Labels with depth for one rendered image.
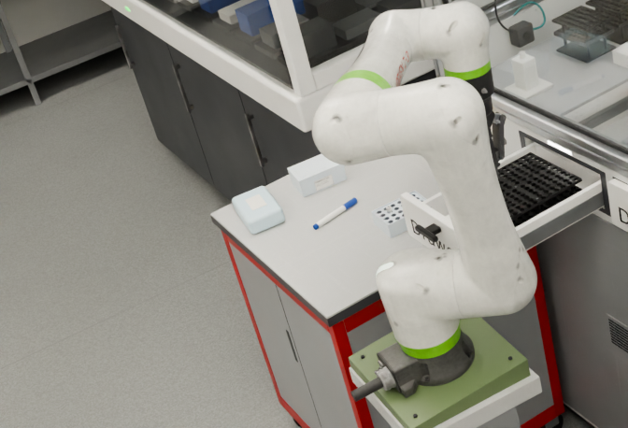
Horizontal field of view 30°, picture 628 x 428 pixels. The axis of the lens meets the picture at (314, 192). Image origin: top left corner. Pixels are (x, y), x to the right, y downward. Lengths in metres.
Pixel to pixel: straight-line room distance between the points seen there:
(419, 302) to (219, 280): 2.10
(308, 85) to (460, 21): 0.99
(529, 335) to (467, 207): 1.05
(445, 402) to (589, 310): 0.73
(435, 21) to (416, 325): 0.58
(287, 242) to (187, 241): 1.65
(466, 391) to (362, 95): 0.65
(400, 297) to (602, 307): 0.79
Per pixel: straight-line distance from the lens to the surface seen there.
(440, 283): 2.14
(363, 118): 1.88
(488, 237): 2.03
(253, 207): 2.94
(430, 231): 2.49
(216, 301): 4.09
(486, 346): 2.33
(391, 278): 2.16
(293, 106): 3.20
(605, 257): 2.70
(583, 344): 2.99
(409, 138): 1.87
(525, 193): 2.56
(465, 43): 2.26
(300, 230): 2.88
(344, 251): 2.76
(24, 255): 4.80
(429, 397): 2.27
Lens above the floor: 2.29
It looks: 30 degrees down
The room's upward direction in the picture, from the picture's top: 16 degrees counter-clockwise
